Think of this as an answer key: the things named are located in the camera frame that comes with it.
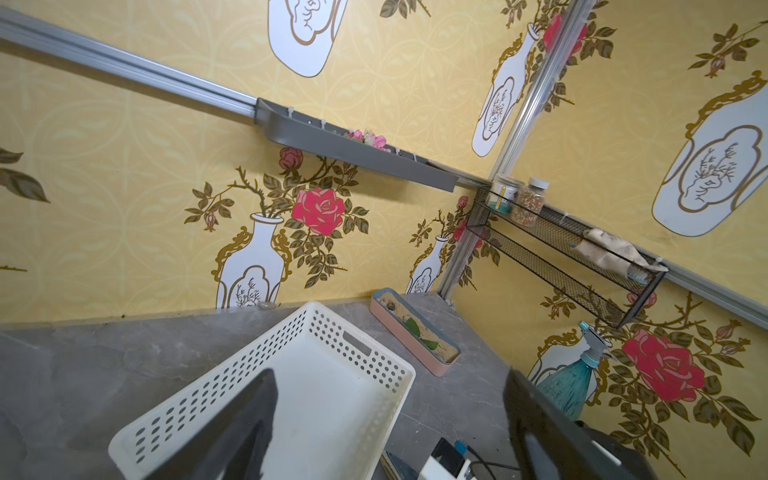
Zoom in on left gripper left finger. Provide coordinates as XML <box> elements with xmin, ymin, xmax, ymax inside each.
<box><xmin>148</xmin><ymin>369</ymin><xmax>278</xmax><ymax>479</ymax></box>

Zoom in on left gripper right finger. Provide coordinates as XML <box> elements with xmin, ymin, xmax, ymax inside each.
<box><xmin>503</xmin><ymin>369</ymin><xmax>634</xmax><ymax>479</ymax></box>

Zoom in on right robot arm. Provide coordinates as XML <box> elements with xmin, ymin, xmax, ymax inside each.
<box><xmin>576</xmin><ymin>420</ymin><xmax>658</xmax><ymax>480</ymax></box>

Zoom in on teal spray bottle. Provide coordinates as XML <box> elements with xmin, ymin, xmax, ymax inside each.
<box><xmin>529</xmin><ymin>322</ymin><xmax>611</xmax><ymax>420</ymax></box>

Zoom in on white plastic basket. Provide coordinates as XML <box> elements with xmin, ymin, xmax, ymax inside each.
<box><xmin>108</xmin><ymin>302</ymin><xmax>415</xmax><ymax>479</ymax></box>

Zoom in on decorated rectangular tray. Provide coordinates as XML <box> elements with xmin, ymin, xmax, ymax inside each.
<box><xmin>369</xmin><ymin>288</ymin><xmax>461</xmax><ymax>377</ymax></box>

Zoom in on beige cloth in basket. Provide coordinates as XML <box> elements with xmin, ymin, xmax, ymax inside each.
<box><xmin>573</xmin><ymin>228</ymin><xmax>669</xmax><ymax>285</ymax></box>

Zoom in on grain filled jar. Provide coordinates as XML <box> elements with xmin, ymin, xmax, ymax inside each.
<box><xmin>511</xmin><ymin>177</ymin><xmax>549</xmax><ymax>227</ymax></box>

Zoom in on white lid jar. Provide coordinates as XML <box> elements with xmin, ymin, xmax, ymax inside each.
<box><xmin>486</xmin><ymin>174</ymin><xmax>524</xmax><ymax>214</ymax></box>

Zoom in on pink artificial flower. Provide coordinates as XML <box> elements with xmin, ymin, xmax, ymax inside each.
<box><xmin>345</xmin><ymin>129</ymin><xmax>387</xmax><ymax>151</ymax></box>

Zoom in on black wire wall basket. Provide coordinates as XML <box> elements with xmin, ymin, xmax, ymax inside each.
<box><xmin>467</xmin><ymin>188</ymin><xmax>666</xmax><ymax>328</ymax></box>

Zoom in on grey wall shelf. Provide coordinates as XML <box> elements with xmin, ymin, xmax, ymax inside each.
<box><xmin>254</xmin><ymin>99</ymin><xmax>458</xmax><ymax>192</ymax></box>

